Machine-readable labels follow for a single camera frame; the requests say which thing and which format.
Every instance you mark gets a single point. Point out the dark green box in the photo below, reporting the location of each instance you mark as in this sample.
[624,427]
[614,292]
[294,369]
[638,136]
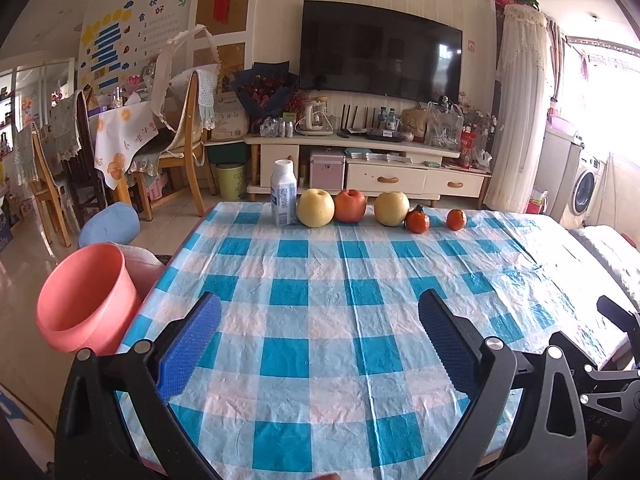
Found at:
[225,152]

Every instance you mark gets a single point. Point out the yellow pear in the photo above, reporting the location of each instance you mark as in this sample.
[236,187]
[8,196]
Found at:
[316,208]
[391,208]

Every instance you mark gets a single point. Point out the white fabric cushion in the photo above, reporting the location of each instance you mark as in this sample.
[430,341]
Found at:
[147,267]

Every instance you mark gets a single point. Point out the red apple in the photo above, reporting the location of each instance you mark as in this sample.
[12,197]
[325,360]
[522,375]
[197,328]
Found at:
[350,206]

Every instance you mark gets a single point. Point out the dark wooden chair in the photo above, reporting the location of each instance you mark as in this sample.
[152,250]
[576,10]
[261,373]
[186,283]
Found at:
[82,160]

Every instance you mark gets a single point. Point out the clear plastic tote bag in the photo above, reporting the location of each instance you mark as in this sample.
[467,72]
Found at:
[445,127]

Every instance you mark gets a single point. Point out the pink plastic bucket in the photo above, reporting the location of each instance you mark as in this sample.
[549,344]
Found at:
[85,300]

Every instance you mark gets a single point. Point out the cream TV cabinet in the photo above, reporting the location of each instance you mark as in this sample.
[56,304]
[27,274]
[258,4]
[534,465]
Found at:
[385,177]

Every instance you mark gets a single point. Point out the red persimmon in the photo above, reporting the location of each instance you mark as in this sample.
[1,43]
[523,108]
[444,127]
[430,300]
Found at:
[417,221]

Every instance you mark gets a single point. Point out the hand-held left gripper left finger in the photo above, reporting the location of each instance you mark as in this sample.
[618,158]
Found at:
[192,345]

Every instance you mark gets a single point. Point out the glass electric kettle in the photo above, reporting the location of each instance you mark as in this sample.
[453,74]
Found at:
[315,117]

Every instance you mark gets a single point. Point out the lace covered air conditioner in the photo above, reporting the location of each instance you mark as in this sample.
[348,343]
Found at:
[520,110]

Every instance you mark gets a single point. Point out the blue padded stool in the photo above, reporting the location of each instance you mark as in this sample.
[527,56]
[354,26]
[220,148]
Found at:
[110,225]

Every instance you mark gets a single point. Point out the grey lace chair cover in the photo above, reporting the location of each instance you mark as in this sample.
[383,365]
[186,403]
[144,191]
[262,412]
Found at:
[65,125]

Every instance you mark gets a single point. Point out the wall chart poster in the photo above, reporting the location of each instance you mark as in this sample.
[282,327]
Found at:
[115,45]

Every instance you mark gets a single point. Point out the white plastic bottle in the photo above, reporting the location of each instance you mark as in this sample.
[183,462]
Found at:
[284,195]

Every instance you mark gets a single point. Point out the dark wrapped flower bouquet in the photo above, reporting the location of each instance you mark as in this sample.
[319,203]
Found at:
[262,90]

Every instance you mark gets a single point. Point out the green waste bin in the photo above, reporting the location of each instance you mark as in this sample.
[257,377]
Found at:
[231,182]

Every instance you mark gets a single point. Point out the small tangerine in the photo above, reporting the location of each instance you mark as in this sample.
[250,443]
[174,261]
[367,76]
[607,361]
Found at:
[456,220]

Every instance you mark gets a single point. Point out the clear water bottle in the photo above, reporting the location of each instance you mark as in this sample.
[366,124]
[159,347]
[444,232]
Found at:
[393,120]
[382,117]

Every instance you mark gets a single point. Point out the black television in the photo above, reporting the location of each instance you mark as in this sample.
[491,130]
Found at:
[380,50]

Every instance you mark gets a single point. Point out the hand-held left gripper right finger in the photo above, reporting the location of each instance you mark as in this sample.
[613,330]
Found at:
[447,345]

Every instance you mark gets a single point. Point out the white sack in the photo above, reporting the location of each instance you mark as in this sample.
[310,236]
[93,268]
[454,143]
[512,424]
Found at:
[230,117]

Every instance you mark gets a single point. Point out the orange print tablecloth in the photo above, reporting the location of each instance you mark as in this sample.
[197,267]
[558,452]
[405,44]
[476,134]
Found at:
[122,135]

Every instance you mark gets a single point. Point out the pink metal case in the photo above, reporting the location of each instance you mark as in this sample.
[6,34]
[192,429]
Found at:
[327,170]

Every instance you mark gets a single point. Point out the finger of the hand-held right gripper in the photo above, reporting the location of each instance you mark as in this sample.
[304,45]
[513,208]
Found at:
[620,316]
[610,390]

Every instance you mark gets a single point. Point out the dark printed floor mat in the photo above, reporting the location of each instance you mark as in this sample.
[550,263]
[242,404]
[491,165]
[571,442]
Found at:
[165,260]

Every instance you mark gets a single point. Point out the white washing machine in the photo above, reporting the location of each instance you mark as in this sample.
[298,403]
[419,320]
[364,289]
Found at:
[585,190]

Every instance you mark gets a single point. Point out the black router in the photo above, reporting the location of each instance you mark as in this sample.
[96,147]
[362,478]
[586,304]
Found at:
[355,122]

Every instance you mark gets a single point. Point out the brown paper bag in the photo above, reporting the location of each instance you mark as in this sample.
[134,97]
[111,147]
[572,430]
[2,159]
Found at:
[416,125]

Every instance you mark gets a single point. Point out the group of small glass bottles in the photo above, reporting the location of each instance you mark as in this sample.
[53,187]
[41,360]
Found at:
[277,127]

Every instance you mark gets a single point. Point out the light wooden chair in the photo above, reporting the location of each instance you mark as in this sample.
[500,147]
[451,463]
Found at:
[45,185]

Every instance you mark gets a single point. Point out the wooden chair with knit cover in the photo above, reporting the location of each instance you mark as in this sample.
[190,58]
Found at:
[190,130]

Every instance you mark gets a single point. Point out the blue white checkered tablecloth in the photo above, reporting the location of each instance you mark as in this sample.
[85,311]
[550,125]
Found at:
[325,310]

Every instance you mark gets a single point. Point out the white lace food cover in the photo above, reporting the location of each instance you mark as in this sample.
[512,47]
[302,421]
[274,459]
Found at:
[162,80]

